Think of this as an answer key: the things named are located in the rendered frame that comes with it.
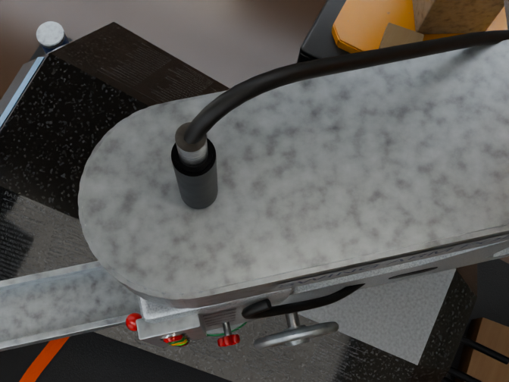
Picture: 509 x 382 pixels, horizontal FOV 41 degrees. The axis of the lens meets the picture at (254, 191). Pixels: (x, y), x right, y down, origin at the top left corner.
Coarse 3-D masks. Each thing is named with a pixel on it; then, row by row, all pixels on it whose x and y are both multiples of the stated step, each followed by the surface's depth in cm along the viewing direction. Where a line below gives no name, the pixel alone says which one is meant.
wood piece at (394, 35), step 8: (392, 24) 180; (384, 32) 184; (392, 32) 179; (400, 32) 180; (408, 32) 180; (416, 32) 180; (384, 40) 179; (392, 40) 179; (400, 40) 179; (408, 40) 179; (416, 40) 179
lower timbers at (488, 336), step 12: (480, 324) 231; (492, 324) 231; (468, 336) 239; (480, 336) 230; (492, 336) 230; (504, 336) 230; (468, 348) 234; (492, 348) 229; (504, 348) 229; (468, 360) 230; (480, 360) 228; (492, 360) 228; (468, 372) 227; (480, 372) 227; (492, 372) 227; (504, 372) 227
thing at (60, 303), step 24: (96, 264) 128; (0, 288) 127; (24, 288) 130; (48, 288) 130; (72, 288) 131; (96, 288) 131; (120, 288) 131; (0, 312) 129; (24, 312) 129; (48, 312) 129; (72, 312) 130; (96, 312) 130; (120, 312) 130; (0, 336) 128; (24, 336) 128; (48, 336) 124
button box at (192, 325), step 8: (136, 320) 87; (144, 320) 87; (168, 320) 87; (176, 320) 87; (184, 320) 87; (192, 320) 87; (200, 320) 90; (144, 328) 87; (152, 328) 87; (160, 328) 87; (168, 328) 87; (176, 328) 87; (184, 328) 87; (192, 328) 87; (200, 328) 90; (144, 336) 87; (152, 336) 87; (160, 336) 87; (192, 336) 102; (200, 336) 106; (152, 344) 100; (160, 344) 104; (168, 344) 109
